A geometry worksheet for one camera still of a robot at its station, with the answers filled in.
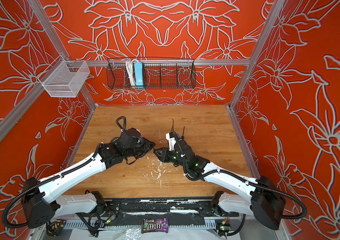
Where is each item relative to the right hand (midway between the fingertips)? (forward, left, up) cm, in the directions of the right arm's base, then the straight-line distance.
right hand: (151, 152), depth 72 cm
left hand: (+4, -2, +1) cm, 5 cm away
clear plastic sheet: (-31, +10, -20) cm, 38 cm away
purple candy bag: (-28, -4, -18) cm, 33 cm away
